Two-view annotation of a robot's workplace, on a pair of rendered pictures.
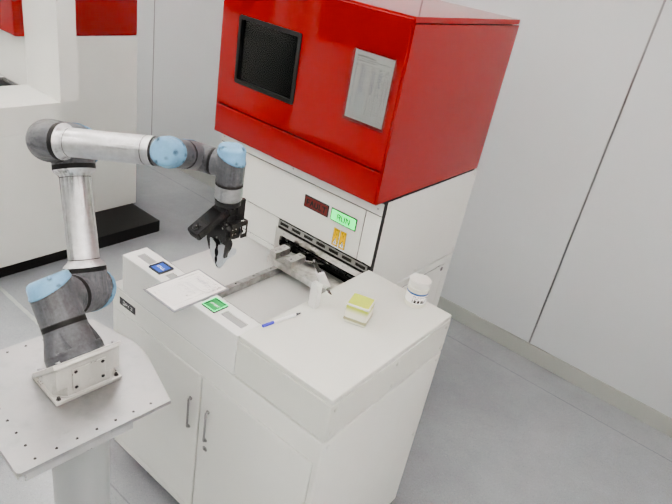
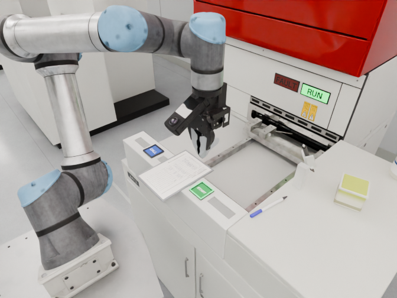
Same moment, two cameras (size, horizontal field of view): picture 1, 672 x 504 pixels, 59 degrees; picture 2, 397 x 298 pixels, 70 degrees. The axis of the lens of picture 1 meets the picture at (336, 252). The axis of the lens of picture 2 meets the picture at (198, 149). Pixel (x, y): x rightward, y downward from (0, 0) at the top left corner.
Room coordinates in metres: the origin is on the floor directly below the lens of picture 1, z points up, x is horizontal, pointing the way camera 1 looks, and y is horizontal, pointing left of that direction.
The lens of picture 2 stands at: (0.88, 0.18, 1.60)
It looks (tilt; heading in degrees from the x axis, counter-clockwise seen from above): 38 degrees down; 14
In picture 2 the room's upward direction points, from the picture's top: straight up
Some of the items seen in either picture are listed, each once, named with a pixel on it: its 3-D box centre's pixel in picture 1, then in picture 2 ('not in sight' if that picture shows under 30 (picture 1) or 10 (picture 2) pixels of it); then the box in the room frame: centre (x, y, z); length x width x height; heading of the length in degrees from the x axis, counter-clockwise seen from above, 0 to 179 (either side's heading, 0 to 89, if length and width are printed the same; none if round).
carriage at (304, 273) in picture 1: (309, 276); (280, 145); (1.91, 0.08, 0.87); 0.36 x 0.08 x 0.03; 56
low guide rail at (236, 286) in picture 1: (244, 283); (225, 154); (1.82, 0.30, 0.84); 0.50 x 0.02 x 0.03; 146
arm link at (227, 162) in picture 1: (229, 164); (206, 42); (1.48, 0.32, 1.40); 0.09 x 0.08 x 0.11; 77
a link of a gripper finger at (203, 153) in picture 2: (227, 254); (210, 144); (1.48, 0.30, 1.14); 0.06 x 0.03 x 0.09; 146
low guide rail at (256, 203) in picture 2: not in sight; (277, 188); (1.67, 0.08, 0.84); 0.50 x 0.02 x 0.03; 146
